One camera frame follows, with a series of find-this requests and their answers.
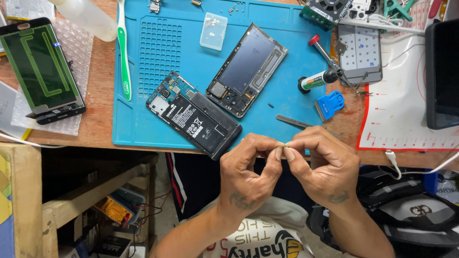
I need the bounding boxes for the green phone display panel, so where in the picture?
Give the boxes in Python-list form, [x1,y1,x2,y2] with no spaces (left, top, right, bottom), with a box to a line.
[0,17,87,125]

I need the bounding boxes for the group of tiny screws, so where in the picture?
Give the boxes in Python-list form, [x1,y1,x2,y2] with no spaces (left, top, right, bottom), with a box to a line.
[228,2,246,16]

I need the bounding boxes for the white plastic bottle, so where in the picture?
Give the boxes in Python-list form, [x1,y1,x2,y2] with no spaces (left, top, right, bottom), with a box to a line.
[48,0,118,42]

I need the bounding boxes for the person's right hand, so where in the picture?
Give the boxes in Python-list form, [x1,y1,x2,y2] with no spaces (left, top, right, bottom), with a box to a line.
[283,126,361,213]

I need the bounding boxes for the clear plastic film sheet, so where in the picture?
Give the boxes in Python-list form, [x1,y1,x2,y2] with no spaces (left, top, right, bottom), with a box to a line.
[0,80,33,140]

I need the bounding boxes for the green plastic clamp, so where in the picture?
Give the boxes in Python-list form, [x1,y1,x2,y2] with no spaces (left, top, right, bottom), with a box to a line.
[383,0,414,22]

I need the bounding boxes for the yellow multimeter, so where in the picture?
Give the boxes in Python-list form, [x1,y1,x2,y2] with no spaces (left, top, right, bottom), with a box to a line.
[93,195,135,228]

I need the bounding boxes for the black grey bag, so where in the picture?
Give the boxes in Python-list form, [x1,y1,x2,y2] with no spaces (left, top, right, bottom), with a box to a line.
[308,166,459,258]

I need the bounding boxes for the person's black striped shorts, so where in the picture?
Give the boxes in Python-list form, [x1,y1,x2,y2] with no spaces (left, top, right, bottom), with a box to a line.
[165,152,313,220]

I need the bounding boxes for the white charging cable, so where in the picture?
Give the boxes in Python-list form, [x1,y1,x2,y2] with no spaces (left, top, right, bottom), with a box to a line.
[385,150,459,180]

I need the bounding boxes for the wooden crate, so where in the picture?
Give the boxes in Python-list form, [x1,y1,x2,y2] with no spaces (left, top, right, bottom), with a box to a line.
[0,143,43,258]

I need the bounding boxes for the black phone body with battery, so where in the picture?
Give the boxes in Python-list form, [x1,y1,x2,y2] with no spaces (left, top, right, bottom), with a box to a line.
[146,71,243,161]

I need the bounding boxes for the white red ruled mat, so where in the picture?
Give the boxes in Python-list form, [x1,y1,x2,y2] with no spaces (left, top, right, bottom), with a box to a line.
[356,32,459,152]

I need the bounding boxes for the green labelled flux syringe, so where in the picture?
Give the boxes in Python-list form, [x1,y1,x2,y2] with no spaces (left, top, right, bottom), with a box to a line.
[298,69,345,95]

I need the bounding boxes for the person's white printed shirt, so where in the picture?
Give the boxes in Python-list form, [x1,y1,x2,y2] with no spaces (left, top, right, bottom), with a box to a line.
[179,196,317,258]

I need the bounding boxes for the white plastic rod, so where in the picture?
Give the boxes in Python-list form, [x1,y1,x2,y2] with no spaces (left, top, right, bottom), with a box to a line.
[339,18,426,36]

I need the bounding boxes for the wooden shelf with boxes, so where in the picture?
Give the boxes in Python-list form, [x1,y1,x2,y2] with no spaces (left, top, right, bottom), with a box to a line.
[42,153,160,258]

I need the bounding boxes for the red tool handle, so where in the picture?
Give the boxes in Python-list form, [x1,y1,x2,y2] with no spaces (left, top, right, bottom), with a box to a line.
[428,0,445,19]

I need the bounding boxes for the blue plastic scraper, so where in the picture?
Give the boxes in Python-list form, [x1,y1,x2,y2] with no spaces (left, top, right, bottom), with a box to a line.
[314,91,345,122]

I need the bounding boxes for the small clear plastic box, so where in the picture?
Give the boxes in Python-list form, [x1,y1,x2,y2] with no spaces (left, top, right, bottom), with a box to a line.
[200,12,229,51]

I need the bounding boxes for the black tablet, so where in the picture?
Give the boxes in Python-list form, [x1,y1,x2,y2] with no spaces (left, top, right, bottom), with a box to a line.
[425,19,459,130]

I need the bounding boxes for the steel tweezers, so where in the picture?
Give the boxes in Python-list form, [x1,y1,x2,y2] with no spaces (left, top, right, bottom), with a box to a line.
[275,114,347,140]

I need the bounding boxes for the black cooling fan unit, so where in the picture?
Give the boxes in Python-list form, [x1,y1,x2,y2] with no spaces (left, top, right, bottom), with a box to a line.
[300,0,354,31]

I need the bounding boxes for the grey perforated metal plate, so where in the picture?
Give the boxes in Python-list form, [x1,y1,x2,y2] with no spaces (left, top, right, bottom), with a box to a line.
[336,24,383,85]

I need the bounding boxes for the red capped screwdriver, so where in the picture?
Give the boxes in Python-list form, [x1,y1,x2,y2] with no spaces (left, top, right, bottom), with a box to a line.
[308,35,373,96]

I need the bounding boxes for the green white toothbrush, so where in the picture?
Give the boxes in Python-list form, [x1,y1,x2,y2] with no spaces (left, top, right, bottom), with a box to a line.
[117,0,132,102]

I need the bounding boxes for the clear bubble wrap sheet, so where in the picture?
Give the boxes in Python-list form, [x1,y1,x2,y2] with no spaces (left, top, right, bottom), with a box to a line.
[11,18,94,137]

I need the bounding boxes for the grey phone middle frame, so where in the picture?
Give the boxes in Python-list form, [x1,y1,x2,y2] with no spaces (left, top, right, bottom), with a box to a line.
[206,22,289,118]

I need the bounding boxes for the person's left hand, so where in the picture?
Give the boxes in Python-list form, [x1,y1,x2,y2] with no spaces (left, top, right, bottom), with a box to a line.
[219,133,286,216]

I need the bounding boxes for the blue silicone repair mat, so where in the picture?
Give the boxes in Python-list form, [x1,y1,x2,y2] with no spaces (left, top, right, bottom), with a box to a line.
[112,0,333,156]

